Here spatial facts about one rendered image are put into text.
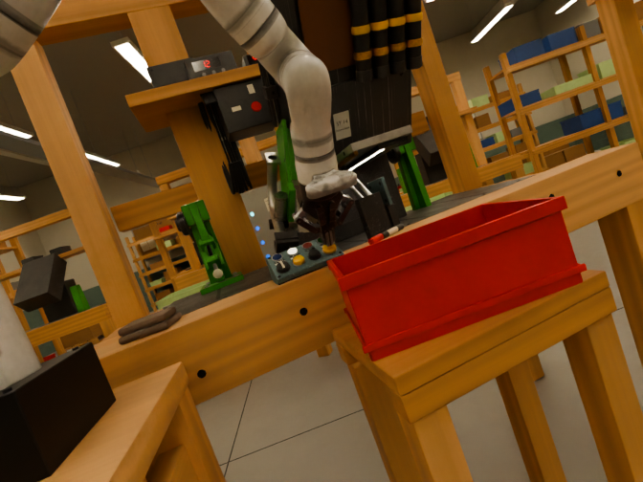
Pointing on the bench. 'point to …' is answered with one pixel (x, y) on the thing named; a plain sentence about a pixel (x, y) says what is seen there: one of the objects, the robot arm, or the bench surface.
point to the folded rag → (158, 321)
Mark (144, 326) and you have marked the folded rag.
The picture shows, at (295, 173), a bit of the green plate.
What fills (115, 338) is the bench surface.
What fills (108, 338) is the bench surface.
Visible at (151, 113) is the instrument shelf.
